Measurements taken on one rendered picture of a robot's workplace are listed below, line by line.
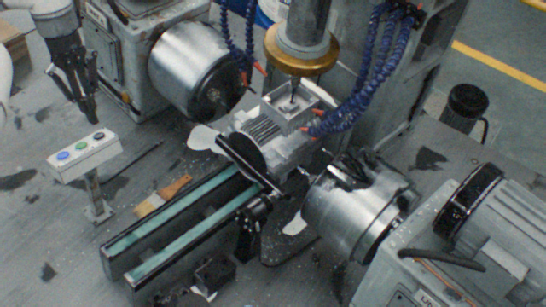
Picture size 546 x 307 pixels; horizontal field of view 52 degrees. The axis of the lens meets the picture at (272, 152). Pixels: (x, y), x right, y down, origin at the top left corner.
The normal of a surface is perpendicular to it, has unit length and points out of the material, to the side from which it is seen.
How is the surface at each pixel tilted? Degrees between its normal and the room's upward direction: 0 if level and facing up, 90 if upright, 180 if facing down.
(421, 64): 3
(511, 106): 0
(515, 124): 0
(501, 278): 90
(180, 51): 32
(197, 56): 25
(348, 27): 90
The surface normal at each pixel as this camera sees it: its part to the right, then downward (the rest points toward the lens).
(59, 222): 0.12, -0.64
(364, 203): -0.26, -0.29
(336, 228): -0.66, 0.33
